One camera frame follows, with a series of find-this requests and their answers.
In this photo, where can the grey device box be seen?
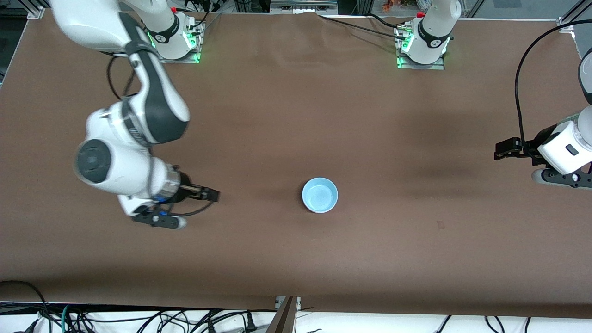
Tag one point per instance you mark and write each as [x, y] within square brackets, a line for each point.
[303, 6]

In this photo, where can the black power plug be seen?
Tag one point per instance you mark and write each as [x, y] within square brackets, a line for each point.
[250, 321]

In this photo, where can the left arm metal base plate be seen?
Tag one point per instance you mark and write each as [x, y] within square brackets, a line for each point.
[416, 66]

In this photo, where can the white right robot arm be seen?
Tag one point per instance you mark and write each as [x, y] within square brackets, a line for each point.
[120, 171]

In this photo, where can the blue bowl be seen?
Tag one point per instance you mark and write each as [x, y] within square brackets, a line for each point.
[320, 195]

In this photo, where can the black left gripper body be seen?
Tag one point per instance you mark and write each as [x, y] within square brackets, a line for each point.
[527, 149]

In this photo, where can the aluminium corner bracket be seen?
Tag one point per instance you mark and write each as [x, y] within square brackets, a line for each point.
[566, 24]
[36, 11]

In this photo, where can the metal table post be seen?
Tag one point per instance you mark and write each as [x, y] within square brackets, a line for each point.
[283, 317]

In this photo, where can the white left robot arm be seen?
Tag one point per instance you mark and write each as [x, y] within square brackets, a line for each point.
[434, 27]

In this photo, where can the brown table cloth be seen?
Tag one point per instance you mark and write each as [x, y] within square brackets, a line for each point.
[296, 115]

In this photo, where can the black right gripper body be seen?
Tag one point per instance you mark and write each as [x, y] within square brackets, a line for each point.
[187, 191]

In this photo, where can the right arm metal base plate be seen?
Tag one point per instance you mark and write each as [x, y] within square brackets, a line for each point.
[185, 60]

